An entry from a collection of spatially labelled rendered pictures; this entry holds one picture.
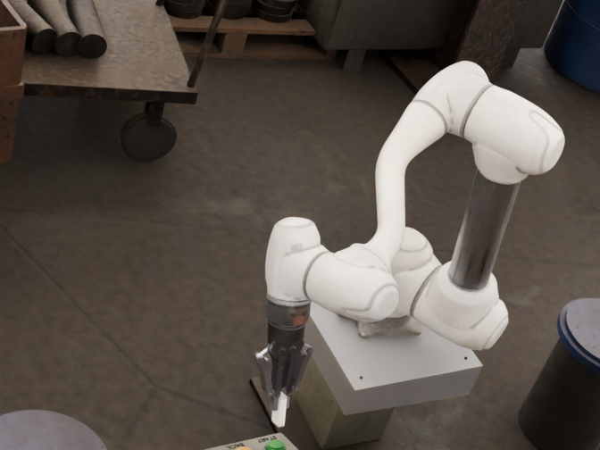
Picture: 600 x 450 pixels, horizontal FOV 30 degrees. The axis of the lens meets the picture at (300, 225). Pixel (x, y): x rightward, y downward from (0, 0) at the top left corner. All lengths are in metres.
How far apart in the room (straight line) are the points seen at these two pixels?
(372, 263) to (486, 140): 0.46
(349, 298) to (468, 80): 0.63
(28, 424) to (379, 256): 0.90
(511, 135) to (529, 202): 2.22
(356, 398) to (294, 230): 0.79
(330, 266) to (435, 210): 2.24
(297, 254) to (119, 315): 1.39
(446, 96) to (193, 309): 1.40
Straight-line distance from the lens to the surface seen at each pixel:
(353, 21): 4.85
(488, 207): 2.55
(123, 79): 3.91
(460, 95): 2.42
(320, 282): 2.10
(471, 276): 2.71
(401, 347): 2.96
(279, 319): 2.21
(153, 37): 4.19
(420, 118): 2.39
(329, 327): 2.95
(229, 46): 4.81
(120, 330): 3.41
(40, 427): 2.56
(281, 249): 2.15
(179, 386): 3.29
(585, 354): 3.28
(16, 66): 3.57
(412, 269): 2.84
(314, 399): 3.21
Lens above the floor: 2.37
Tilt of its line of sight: 36 degrees down
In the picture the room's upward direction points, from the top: 18 degrees clockwise
